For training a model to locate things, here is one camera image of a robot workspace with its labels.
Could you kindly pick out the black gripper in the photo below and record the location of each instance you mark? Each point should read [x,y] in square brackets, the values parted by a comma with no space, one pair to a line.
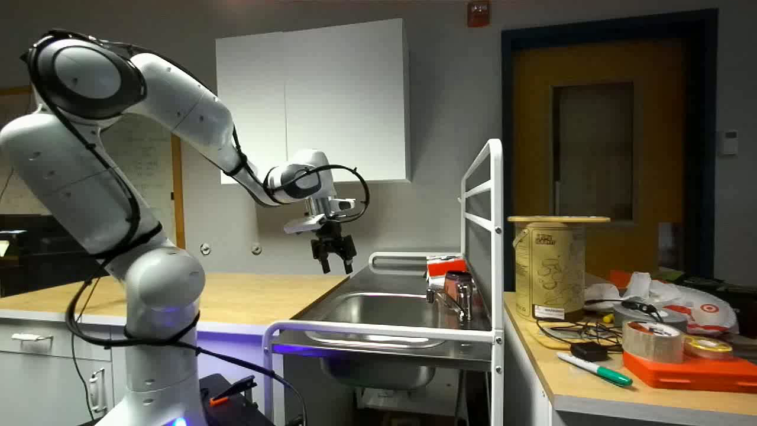
[331,236]

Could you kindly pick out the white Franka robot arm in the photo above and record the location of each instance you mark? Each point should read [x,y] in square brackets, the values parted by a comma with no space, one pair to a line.
[63,174]

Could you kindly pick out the stainless steel sink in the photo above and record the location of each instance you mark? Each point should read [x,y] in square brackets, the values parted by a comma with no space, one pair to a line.
[379,309]

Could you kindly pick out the red orange object by sink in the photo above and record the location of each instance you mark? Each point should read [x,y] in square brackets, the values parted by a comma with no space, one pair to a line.
[445,267]

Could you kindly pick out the brown mug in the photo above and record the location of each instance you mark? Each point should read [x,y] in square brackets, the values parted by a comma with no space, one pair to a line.
[458,287]

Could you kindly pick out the white whiteboard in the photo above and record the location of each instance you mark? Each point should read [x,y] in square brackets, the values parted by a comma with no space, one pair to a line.
[347,96]

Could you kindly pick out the black box with orange parts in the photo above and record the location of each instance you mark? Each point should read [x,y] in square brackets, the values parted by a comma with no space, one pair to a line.
[232,397]

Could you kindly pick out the wood framed whiteboard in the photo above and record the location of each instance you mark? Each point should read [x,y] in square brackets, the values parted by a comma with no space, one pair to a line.
[155,168]

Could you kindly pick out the small black box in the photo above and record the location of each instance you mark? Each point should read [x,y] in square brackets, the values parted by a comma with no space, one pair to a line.
[590,351]

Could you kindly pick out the green marker pen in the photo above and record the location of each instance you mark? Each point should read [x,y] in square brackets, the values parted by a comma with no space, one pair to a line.
[594,370]

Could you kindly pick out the red fire alarm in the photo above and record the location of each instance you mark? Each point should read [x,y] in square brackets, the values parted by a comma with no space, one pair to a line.
[480,13]

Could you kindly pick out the yellow door with window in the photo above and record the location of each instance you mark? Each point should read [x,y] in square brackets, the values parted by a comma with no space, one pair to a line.
[600,150]

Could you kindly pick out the black equipment on counter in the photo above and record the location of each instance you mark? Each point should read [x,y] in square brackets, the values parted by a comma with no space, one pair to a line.
[31,251]

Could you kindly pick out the white drawer cabinet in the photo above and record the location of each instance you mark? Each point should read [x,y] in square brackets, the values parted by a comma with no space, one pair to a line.
[38,370]

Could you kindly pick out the clear packing tape roll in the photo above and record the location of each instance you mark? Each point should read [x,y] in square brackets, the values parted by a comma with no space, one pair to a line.
[652,339]

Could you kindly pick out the white plastic bag red logo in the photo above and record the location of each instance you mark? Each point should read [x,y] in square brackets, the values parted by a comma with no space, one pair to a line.
[688,304]

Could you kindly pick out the flat orange box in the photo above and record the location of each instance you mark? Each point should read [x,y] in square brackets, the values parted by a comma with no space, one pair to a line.
[695,371]

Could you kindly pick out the round gold tin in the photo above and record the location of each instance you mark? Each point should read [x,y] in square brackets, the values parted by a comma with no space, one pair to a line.
[708,346]

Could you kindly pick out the round silver wall knob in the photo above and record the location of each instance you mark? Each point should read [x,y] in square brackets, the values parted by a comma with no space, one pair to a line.
[257,249]
[205,249]

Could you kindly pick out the white metal rack frame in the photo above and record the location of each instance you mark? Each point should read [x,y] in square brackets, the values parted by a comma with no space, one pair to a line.
[496,236]

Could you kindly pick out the white wall thermostat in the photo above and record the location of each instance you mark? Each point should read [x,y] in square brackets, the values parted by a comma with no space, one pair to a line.
[730,142]

